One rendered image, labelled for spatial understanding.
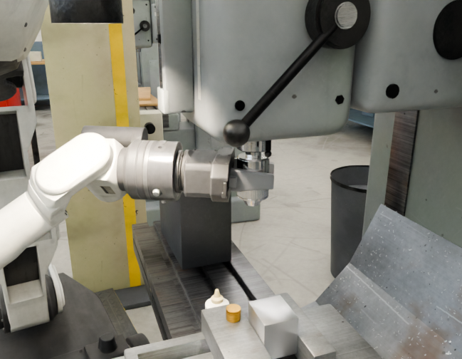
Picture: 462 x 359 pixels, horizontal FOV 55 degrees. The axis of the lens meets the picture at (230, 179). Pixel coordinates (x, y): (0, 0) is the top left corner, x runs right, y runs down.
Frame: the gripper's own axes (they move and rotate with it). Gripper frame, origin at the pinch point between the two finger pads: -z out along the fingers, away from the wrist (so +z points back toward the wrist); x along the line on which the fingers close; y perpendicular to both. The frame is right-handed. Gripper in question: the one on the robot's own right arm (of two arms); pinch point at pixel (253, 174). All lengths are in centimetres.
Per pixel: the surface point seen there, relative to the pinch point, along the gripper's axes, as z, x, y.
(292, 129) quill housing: -4.9, -8.4, -8.7
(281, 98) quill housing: -3.3, -9.4, -12.5
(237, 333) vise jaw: 1.2, -9.4, 20.6
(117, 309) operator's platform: 54, 82, 85
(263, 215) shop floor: -1, 273, 124
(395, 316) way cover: -26.7, 10.5, 29.9
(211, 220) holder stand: 9.8, 28.6, 20.5
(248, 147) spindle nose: 0.6, -2.3, -4.7
